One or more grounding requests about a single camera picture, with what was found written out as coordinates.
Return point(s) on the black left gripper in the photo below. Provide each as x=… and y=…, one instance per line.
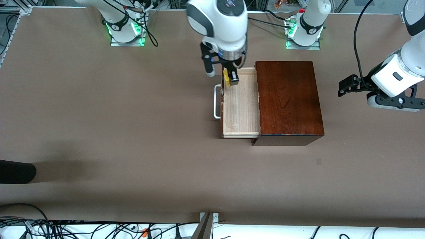
x=365, y=81

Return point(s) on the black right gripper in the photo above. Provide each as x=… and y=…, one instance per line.
x=229, y=65

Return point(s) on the yellow block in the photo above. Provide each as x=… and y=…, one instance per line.
x=226, y=79

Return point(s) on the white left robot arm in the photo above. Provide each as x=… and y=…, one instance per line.
x=312, y=20

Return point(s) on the dark brown wooden cabinet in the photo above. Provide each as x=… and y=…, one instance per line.
x=289, y=99

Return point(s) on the aluminium profile bar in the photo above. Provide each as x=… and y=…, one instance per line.
x=204, y=229

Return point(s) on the black plug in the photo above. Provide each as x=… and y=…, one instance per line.
x=177, y=234

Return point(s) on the orange connector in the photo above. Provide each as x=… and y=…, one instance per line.
x=145, y=231

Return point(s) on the black foam cylinder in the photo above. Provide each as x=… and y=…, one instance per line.
x=16, y=172

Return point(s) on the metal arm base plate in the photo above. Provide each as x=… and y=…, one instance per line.
x=303, y=47
x=127, y=43

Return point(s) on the aluminium frame corner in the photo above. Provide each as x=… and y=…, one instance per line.
x=25, y=10
x=402, y=17

